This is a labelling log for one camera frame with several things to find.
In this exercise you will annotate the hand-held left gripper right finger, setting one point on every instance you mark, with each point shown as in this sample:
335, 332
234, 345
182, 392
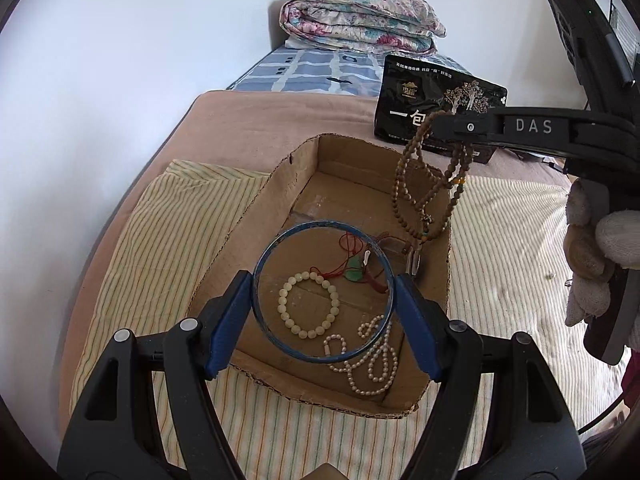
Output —
420, 325

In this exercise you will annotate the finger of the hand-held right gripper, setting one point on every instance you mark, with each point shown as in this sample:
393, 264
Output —
500, 130

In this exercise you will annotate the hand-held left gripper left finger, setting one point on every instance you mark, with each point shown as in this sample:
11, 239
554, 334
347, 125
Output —
230, 320

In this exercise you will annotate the blue bangle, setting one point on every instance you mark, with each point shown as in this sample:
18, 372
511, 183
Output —
320, 223

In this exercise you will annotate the cardboard box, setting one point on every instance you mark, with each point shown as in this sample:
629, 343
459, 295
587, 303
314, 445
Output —
310, 200

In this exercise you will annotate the person's right hand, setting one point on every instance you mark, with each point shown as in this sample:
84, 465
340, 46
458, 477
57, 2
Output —
585, 255

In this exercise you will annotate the striped hanging towel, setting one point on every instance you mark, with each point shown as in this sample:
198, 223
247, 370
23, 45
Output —
625, 35

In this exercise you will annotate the black snack bag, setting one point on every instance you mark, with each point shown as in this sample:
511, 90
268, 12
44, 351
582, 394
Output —
415, 95

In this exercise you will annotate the striped blanket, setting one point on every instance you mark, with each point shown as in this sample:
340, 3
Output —
500, 240

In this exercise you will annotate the folded floral quilt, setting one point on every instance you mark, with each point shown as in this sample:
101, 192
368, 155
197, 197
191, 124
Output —
350, 20

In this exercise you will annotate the blue checked mattress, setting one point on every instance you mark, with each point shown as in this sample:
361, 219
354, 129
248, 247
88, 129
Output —
310, 70

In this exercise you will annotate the brown blanket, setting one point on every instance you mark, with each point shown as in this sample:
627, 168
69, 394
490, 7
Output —
240, 120

